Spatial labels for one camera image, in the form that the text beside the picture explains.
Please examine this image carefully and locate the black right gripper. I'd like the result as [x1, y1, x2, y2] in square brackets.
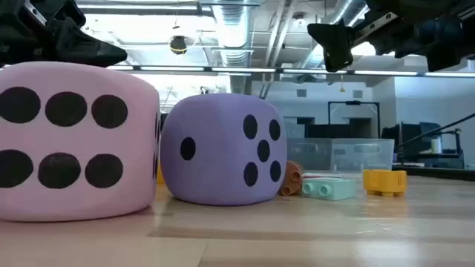
[307, 0, 475, 73]

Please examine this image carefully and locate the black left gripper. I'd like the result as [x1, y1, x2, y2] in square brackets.
[0, 0, 128, 67]

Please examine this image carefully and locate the pink foam die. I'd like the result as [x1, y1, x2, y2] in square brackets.
[0, 61, 161, 223]

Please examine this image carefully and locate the brown toy brick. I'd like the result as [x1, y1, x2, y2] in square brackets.
[278, 160, 305, 197]

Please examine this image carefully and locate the yellow square toy brick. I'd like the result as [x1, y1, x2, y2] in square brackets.
[362, 169, 408, 198]

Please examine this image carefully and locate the mint toy brick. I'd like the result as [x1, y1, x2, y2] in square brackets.
[301, 177, 357, 202]

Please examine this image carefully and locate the purple foam die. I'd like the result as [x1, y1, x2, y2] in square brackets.
[160, 92, 289, 206]

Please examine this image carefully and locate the hanging round ceiling device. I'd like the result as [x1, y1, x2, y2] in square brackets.
[169, 35, 189, 56]

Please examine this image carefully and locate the ceiling light strip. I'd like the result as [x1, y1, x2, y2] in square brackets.
[105, 65, 475, 79]

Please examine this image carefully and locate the clear plastic bin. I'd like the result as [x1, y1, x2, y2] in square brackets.
[330, 138, 396, 174]

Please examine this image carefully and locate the desk with monitors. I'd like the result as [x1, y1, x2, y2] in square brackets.
[381, 121, 467, 170]

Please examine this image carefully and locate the black diagonal strut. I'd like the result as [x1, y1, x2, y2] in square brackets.
[396, 112, 475, 149]

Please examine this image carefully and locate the black metal frame stand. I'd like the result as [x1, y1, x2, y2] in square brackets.
[327, 100, 381, 139]

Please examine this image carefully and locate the silver air duct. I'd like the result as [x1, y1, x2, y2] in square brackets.
[211, 0, 255, 93]

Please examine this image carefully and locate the black right table frame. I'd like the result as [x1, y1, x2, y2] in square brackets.
[391, 165, 475, 182]

